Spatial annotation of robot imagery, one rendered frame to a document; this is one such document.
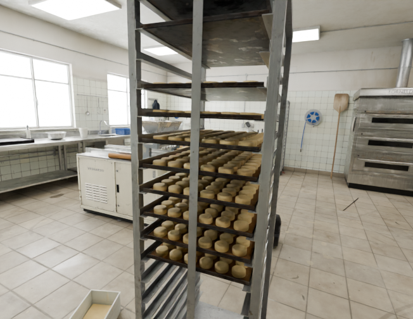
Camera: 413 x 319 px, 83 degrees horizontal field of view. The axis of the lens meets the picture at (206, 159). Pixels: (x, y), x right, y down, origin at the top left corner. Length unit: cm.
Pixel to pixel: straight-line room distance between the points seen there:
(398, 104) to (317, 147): 192
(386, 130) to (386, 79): 150
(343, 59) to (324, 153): 224
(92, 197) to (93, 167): 42
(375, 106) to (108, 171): 491
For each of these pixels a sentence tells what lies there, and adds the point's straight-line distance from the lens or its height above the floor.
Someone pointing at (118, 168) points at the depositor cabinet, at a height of 72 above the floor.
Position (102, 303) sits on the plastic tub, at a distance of 210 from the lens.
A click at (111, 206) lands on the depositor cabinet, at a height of 20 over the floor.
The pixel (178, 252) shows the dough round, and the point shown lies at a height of 88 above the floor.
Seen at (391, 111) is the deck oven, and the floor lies 159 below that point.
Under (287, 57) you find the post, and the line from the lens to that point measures 131.
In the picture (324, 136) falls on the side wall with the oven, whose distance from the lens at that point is 659.
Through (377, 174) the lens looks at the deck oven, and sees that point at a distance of 568.
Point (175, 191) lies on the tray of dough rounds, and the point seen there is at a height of 114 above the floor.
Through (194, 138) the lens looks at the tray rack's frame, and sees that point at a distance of 73.
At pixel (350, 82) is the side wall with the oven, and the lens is 665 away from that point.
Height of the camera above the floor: 141
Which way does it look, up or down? 11 degrees down
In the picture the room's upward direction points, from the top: 2 degrees clockwise
